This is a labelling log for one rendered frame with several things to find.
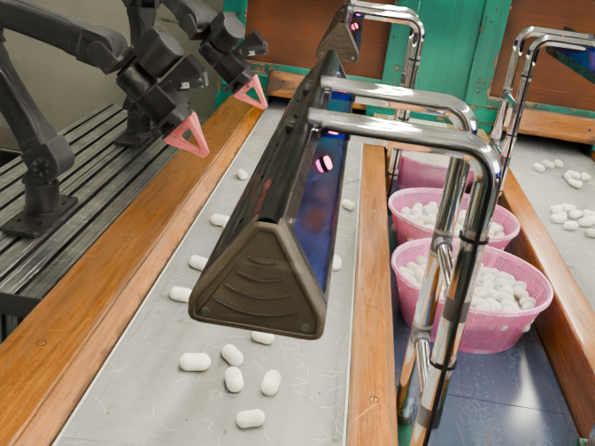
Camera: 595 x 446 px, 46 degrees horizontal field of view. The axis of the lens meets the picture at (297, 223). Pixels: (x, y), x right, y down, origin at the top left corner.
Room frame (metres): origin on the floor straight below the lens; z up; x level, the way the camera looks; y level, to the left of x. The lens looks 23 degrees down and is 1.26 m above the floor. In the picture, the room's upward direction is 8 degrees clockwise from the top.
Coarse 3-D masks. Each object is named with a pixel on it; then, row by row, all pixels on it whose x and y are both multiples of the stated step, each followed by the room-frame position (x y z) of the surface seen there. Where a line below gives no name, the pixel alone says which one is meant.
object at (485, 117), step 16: (224, 96) 2.11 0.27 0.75; (256, 96) 2.11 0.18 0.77; (272, 96) 2.26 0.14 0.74; (352, 112) 2.20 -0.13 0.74; (368, 112) 2.09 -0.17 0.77; (384, 112) 2.09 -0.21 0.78; (416, 112) 2.08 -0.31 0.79; (480, 112) 2.08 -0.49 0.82; (496, 112) 2.07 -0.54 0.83; (480, 128) 2.08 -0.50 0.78; (528, 144) 2.11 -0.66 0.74; (544, 144) 2.14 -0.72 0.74; (560, 144) 2.17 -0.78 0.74; (576, 144) 2.21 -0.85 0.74
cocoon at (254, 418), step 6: (240, 414) 0.63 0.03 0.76; (246, 414) 0.63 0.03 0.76; (252, 414) 0.63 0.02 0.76; (258, 414) 0.63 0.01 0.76; (264, 414) 0.64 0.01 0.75; (240, 420) 0.63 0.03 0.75; (246, 420) 0.63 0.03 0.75; (252, 420) 0.63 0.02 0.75; (258, 420) 0.63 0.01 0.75; (264, 420) 0.64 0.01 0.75; (240, 426) 0.62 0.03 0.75; (246, 426) 0.62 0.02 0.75; (252, 426) 0.63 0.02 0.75; (258, 426) 0.63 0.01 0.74
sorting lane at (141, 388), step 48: (240, 192) 1.36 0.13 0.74; (192, 240) 1.10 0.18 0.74; (336, 240) 1.18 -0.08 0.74; (192, 288) 0.93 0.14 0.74; (336, 288) 0.99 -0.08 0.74; (144, 336) 0.78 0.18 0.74; (192, 336) 0.80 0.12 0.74; (240, 336) 0.81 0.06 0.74; (336, 336) 0.85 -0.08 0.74; (96, 384) 0.67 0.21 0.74; (144, 384) 0.68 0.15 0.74; (192, 384) 0.70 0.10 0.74; (288, 384) 0.72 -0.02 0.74; (336, 384) 0.74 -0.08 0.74; (96, 432) 0.59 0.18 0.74; (144, 432) 0.60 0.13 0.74; (192, 432) 0.61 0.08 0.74; (240, 432) 0.62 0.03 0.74; (288, 432) 0.63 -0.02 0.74; (336, 432) 0.65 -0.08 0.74
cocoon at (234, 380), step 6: (234, 366) 0.72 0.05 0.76; (228, 372) 0.70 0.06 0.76; (234, 372) 0.70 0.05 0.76; (240, 372) 0.71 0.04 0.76; (228, 378) 0.69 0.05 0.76; (234, 378) 0.69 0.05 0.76; (240, 378) 0.69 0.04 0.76; (228, 384) 0.69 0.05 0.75; (234, 384) 0.69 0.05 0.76; (240, 384) 0.69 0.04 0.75; (234, 390) 0.69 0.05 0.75
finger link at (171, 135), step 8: (192, 120) 1.22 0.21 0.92; (168, 128) 1.23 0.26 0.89; (176, 128) 1.21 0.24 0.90; (184, 128) 1.22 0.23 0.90; (192, 128) 1.22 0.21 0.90; (168, 136) 1.21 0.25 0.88; (176, 136) 1.22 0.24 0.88; (200, 136) 1.22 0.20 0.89; (176, 144) 1.22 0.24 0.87; (184, 144) 1.22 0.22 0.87; (200, 144) 1.22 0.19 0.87; (192, 152) 1.23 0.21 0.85; (200, 152) 1.23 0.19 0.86; (208, 152) 1.23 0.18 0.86
